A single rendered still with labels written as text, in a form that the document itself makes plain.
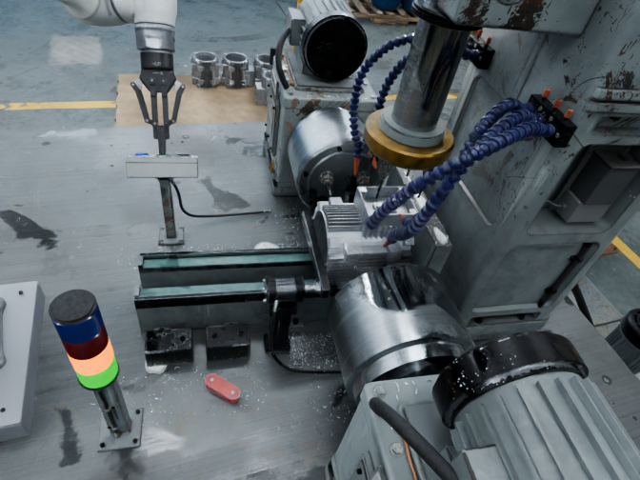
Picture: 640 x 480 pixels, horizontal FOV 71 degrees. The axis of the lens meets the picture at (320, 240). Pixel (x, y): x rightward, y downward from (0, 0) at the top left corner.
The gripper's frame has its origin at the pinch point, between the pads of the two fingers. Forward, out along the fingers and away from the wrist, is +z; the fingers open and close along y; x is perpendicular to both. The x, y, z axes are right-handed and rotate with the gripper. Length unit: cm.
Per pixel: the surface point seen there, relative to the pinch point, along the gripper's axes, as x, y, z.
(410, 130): -42, 48, -5
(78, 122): 219, -72, 1
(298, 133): 3.1, 35.5, -2.1
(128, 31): 356, -56, -78
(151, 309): -21.5, -2.4, 36.4
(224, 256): -11.6, 14.2, 27.8
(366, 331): -55, 37, 29
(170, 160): -3.5, 2.2, 4.8
